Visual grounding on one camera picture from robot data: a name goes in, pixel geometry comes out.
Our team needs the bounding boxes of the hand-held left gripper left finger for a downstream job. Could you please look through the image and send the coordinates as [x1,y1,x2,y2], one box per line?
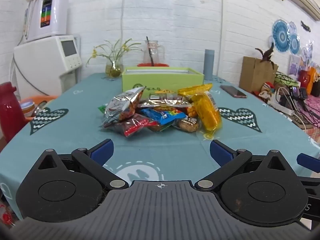
[37,139,129,190]

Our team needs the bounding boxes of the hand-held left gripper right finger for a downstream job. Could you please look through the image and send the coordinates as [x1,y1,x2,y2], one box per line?
[194,140,288,190]

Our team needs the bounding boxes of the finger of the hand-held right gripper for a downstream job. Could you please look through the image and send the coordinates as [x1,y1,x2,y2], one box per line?
[297,153,320,197]

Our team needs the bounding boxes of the pile of assorted snack bags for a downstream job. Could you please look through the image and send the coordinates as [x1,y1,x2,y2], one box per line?
[98,84,223,140]

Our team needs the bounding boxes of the green cardboard box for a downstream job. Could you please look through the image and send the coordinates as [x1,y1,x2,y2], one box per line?
[122,66,205,99]

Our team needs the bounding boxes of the pink patterned cloth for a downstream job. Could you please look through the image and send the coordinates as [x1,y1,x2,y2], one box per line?
[305,97,320,128]

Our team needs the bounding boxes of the white power strip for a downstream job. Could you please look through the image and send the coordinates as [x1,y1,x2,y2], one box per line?
[269,100,293,115]

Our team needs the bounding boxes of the smartphone with pink case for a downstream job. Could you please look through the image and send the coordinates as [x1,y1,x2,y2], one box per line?
[220,85,248,98]

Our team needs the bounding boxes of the small doll figure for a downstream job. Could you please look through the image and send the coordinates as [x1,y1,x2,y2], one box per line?
[259,82,275,103]

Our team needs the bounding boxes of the orange plastic basin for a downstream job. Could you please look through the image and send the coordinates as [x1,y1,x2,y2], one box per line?
[19,94,59,118]

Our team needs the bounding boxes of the brown cardboard box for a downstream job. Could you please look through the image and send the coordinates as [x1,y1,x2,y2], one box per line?
[239,56,279,93]

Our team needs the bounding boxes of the blue and white bowl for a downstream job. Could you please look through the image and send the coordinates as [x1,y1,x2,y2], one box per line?
[20,99,35,117]

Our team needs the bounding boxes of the grey-blue tumbler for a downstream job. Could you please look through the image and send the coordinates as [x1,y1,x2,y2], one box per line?
[204,49,215,80]

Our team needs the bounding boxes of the red thermos jug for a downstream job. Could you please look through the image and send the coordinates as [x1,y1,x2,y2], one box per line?
[0,81,27,143]

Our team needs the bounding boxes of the yellow-flowered green plant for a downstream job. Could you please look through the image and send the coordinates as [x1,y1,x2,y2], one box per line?
[86,39,142,68]

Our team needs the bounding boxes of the white appliance with screen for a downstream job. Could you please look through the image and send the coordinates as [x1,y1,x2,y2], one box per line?
[13,34,83,98]

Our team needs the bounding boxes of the dark maroon plant ornament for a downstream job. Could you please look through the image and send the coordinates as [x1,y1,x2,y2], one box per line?
[255,42,275,68]

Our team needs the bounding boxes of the black stirring stick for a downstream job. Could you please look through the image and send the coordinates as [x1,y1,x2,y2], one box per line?
[146,36,154,66]

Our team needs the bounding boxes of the clear glass pitcher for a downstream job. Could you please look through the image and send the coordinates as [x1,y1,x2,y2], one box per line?
[143,39,167,65]

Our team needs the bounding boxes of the medium blue patterned plate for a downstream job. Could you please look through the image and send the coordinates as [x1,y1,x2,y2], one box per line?
[289,34,300,55]

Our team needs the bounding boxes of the large blue patterned plate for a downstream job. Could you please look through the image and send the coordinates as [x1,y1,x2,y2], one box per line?
[272,19,290,47]

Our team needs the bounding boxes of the white water purifier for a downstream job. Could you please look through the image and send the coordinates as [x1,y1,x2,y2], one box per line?
[24,0,69,43]

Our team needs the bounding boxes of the tangle of cables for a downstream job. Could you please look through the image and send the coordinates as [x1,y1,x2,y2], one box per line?
[275,87,320,128]

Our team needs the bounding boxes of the white wall cable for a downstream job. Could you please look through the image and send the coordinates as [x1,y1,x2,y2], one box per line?
[119,0,126,42]

